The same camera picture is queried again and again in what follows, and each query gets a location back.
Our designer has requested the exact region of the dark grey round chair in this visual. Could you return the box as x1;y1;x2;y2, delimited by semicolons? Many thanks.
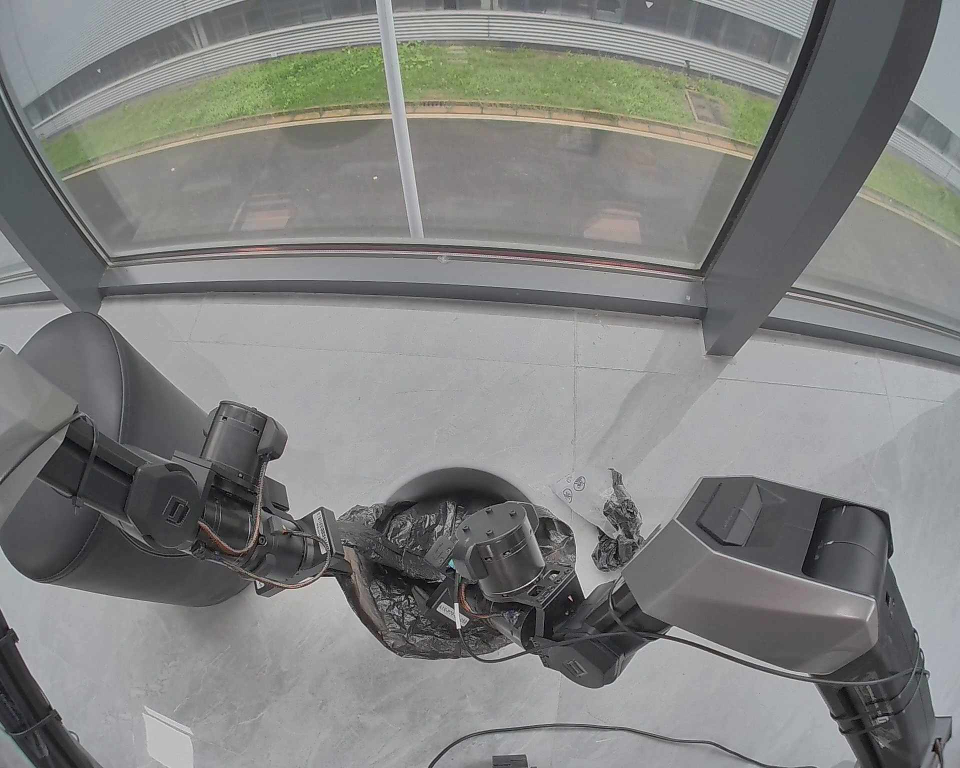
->
0;311;250;609

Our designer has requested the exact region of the window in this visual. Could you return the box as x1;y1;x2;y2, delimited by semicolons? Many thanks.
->
0;0;960;360

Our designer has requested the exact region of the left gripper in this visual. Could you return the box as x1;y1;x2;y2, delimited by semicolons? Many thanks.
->
257;507;446;597

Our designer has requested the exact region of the crumpled black plastic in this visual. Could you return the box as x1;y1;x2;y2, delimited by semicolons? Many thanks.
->
591;468;648;573

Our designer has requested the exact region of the white trash bin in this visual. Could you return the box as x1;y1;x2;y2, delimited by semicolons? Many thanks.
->
386;466;528;528

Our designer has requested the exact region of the black cable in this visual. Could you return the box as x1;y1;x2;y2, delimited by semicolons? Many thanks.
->
433;721;760;768

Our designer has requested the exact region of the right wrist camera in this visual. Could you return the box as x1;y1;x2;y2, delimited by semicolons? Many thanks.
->
426;532;481;583

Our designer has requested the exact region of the clear printed wrapper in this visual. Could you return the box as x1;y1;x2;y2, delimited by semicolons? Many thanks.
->
551;468;624;538

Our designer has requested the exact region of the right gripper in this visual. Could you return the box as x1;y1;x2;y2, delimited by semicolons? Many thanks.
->
424;579;543;645

